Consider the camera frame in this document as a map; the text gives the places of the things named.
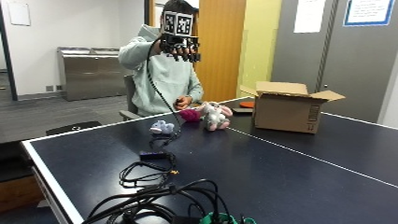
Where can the wooden door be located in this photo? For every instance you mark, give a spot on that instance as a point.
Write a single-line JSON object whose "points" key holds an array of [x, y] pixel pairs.
{"points": [[220, 49]]}

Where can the person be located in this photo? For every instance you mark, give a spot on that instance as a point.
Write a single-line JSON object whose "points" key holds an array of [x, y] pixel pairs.
{"points": [[162, 71]]}

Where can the white marker cube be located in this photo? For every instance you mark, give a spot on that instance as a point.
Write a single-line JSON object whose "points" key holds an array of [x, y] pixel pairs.
{"points": [[178, 23]]}

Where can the magenta soft toy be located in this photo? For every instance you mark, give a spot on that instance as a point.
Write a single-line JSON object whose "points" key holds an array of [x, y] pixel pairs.
{"points": [[191, 115]]}

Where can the grey office chair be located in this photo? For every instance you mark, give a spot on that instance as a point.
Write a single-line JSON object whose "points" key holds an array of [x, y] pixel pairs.
{"points": [[131, 99]]}

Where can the white bunny soft toy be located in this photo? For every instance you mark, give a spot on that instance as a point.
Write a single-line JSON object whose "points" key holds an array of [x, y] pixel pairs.
{"points": [[215, 115]]}

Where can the orange paddle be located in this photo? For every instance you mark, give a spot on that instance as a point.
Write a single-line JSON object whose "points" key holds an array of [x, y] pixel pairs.
{"points": [[247, 104]]}

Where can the black flat case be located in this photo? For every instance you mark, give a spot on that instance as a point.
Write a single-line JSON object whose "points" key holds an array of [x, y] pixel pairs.
{"points": [[243, 110]]}

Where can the stainless steel bin cabinet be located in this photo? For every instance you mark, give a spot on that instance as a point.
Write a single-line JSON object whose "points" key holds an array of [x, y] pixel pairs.
{"points": [[91, 73]]}

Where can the small pale blue soft toy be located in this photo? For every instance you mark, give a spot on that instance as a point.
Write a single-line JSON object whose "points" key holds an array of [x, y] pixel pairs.
{"points": [[162, 127]]}

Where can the open cardboard box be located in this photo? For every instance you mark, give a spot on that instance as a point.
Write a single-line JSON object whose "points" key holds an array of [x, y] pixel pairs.
{"points": [[291, 107]]}

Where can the white paper sheet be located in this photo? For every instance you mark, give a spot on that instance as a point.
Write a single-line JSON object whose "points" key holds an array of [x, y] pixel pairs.
{"points": [[309, 15]]}

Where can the small black adapter box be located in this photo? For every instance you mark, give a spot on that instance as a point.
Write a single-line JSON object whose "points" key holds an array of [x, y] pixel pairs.
{"points": [[152, 155]]}

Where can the blue framed poster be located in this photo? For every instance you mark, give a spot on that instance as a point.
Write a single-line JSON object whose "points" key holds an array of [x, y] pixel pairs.
{"points": [[369, 12]]}

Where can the green object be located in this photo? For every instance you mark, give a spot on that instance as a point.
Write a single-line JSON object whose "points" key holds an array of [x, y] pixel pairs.
{"points": [[222, 219]]}

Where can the wooden cabinet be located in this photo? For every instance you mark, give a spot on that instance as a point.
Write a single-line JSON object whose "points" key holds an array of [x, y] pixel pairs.
{"points": [[17, 189]]}

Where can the white wall notice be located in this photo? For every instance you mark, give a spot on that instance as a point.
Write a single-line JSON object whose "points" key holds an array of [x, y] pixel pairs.
{"points": [[19, 12]]}

